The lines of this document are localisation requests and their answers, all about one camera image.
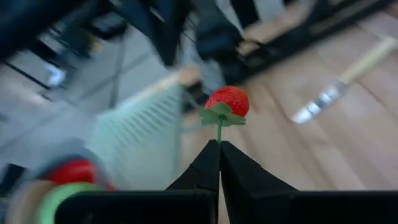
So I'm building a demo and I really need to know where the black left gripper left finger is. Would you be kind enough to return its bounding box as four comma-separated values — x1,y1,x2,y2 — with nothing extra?
127,139,220,224

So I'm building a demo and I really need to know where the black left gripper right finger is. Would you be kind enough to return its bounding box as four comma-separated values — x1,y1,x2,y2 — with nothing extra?
220,141,398,224

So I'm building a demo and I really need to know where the knife with cream handle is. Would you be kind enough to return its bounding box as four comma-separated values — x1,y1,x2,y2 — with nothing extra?
291,36,398,125

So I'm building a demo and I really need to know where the small red strawberry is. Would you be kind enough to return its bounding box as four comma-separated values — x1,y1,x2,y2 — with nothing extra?
198,86,250,146

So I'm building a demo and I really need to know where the green perforated metal shelf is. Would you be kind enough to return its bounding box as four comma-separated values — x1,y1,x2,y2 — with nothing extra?
90,83,183,191

